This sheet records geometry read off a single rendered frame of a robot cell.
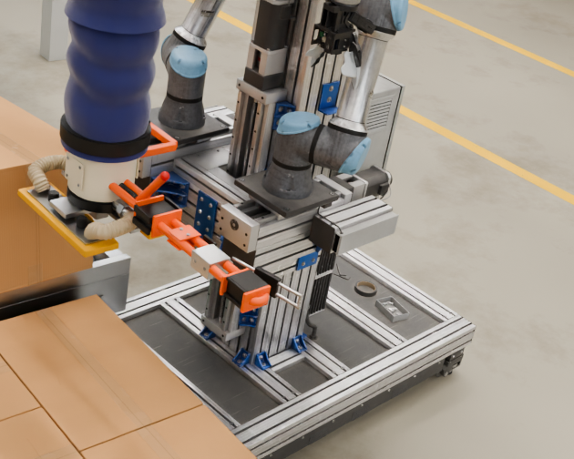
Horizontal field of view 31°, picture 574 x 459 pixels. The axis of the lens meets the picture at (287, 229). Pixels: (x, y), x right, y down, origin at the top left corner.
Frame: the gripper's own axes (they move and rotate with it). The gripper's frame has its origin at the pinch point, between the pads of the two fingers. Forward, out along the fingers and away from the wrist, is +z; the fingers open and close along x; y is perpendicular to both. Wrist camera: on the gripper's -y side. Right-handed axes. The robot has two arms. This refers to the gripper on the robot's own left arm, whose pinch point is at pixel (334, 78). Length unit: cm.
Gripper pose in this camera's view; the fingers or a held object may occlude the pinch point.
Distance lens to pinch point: 259.0
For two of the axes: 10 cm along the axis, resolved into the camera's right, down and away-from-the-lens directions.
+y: -7.1, 2.5, -6.6
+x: 6.9, 4.6, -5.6
